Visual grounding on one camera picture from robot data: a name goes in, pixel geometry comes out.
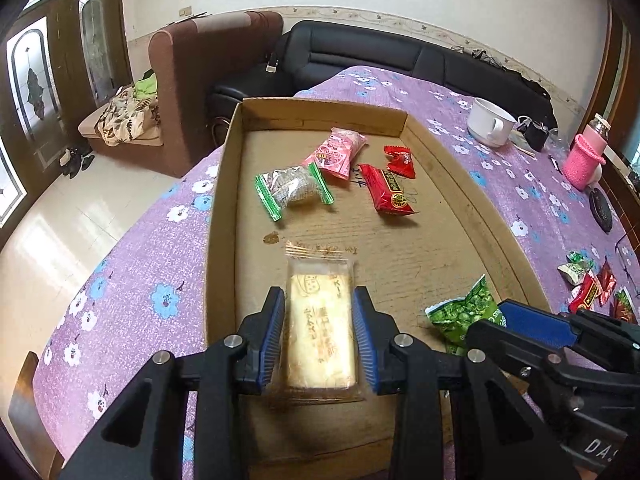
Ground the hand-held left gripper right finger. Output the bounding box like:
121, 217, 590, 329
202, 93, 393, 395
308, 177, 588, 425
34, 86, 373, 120
351, 287, 576, 480

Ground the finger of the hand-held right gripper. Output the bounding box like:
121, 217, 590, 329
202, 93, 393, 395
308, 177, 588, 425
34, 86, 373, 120
465, 321, 640, 402
497, 299, 640, 350

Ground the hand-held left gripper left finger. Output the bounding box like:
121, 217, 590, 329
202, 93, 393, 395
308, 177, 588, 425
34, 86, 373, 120
60, 287, 287, 480

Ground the clear yellow cake packet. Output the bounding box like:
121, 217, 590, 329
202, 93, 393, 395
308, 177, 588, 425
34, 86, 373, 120
267, 240, 368, 403

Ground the green pea snack packet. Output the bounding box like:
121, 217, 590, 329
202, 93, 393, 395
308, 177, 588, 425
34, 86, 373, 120
425, 274, 501, 356

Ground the cardboard box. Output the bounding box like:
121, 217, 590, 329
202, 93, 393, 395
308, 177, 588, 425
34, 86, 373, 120
202, 97, 548, 480

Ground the small green white candy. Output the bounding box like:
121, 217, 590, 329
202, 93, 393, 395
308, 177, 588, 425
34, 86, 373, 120
557, 250, 596, 286

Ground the small red candy packet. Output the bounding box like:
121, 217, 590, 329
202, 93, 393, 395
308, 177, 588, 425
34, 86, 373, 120
383, 145, 417, 179
597, 259, 618, 306

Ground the red peanut snack packet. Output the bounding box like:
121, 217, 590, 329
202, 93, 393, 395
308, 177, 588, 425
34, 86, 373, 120
612, 287, 638, 325

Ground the black glasses case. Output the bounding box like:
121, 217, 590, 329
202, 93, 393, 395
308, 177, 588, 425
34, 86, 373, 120
587, 187, 615, 233

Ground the purple floral tablecloth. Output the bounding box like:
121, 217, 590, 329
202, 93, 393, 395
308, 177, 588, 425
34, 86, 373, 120
32, 65, 640, 480

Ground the green white snack packet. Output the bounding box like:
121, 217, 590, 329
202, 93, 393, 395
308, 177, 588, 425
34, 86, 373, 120
255, 164, 335, 222

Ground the pink knit-sleeved bottle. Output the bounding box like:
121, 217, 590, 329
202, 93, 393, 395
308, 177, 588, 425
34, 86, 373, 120
562, 114, 611, 192

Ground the olive booklet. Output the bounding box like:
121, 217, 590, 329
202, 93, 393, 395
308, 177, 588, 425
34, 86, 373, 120
509, 135, 540, 157

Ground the small black device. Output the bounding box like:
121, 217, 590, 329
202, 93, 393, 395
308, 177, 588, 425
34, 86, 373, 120
520, 119, 550, 152

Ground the pink snack packet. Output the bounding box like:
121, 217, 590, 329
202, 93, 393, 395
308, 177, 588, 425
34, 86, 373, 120
302, 127, 368, 179

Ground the white cup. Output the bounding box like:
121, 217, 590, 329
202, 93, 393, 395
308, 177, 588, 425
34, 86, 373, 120
466, 97, 517, 148

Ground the black cloth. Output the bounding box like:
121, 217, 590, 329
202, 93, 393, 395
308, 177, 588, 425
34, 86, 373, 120
510, 67, 551, 98

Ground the wooden chair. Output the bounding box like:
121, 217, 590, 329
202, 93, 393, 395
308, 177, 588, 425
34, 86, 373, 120
7, 350, 66, 480

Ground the printed blanket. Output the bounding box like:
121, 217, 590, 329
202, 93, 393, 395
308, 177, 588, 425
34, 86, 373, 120
96, 85, 162, 147

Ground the wooden partition counter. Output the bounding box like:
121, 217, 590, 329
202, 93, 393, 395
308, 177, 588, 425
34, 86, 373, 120
595, 5, 640, 171

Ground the green cloth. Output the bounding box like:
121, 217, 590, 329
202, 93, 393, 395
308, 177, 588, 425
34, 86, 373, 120
132, 72, 158, 98

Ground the brown armchair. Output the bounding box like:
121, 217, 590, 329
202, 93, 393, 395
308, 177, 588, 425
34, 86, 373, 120
77, 10, 284, 178

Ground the black sofa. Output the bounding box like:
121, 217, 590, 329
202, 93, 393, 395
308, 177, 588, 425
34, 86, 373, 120
207, 20, 558, 131

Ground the wooden glass door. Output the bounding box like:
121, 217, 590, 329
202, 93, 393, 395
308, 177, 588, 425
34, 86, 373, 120
0, 0, 133, 231

